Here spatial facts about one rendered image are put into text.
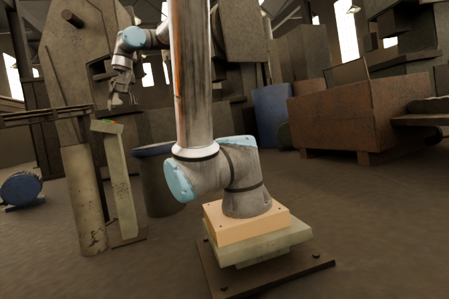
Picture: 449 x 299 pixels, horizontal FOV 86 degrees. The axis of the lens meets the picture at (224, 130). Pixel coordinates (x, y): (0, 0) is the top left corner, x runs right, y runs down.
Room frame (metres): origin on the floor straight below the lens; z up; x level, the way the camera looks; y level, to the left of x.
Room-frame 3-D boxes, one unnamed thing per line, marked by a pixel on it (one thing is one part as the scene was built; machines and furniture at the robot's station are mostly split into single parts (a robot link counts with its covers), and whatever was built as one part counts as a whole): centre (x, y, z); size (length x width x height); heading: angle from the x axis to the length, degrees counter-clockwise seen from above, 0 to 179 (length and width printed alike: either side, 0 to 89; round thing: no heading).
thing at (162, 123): (3.08, 0.52, 0.39); 1.03 x 0.83 x 0.77; 121
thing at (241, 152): (0.88, -0.03, 0.37); 0.17 x 0.15 x 0.18; 124
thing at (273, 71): (7.84, -1.83, 1.74); 1.10 x 0.70 x 3.48; 6
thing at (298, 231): (0.89, -0.04, 0.10); 0.32 x 0.32 x 0.04; 14
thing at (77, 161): (1.14, 0.71, 0.26); 0.12 x 0.12 x 0.52
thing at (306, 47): (4.93, -1.82, 1.00); 0.80 x 0.63 x 2.00; 21
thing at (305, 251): (0.89, -0.04, 0.04); 0.40 x 0.40 x 0.08; 14
